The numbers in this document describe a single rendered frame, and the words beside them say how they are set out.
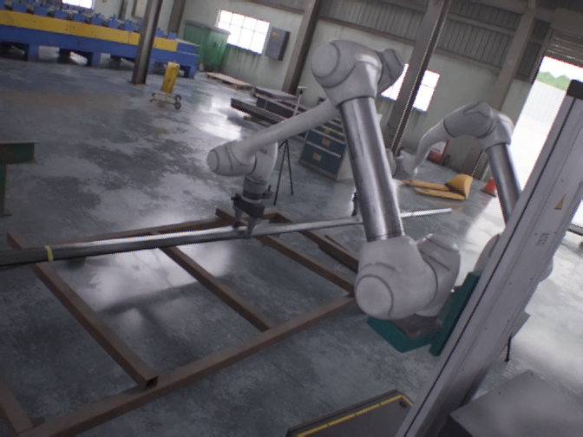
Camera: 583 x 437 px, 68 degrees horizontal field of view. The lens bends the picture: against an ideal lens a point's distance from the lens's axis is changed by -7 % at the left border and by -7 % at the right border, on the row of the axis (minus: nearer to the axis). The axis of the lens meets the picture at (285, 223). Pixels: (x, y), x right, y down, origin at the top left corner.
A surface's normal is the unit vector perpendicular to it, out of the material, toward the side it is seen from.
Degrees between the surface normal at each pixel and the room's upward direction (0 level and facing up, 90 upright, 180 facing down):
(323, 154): 90
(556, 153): 90
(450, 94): 90
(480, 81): 90
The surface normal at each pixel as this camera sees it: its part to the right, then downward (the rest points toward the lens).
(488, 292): -0.78, 0.00
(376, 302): -0.66, 0.18
